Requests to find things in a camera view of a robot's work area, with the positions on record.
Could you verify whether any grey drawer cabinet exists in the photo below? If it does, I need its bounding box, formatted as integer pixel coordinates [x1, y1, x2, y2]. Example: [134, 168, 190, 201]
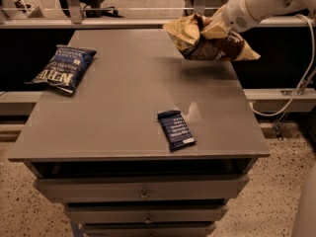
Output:
[9, 29, 269, 237]

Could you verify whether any blue chip bag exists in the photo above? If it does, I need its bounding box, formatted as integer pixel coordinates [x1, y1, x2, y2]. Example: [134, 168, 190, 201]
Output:
[29, 44, 97, 95]

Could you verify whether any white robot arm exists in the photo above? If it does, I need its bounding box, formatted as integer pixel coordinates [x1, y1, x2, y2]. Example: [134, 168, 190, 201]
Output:
[202, 0, 316, 237]

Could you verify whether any dark blue snack bar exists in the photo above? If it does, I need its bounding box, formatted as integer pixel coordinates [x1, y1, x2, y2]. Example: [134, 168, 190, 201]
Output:
[157, 110, 196, 152]

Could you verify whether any brown chip bag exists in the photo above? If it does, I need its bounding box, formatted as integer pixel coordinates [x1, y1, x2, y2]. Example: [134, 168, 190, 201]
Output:
[163, 14, 260, 61]

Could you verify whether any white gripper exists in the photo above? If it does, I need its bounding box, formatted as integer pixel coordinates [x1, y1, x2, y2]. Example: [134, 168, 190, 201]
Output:
[200, 0, 259, 40]

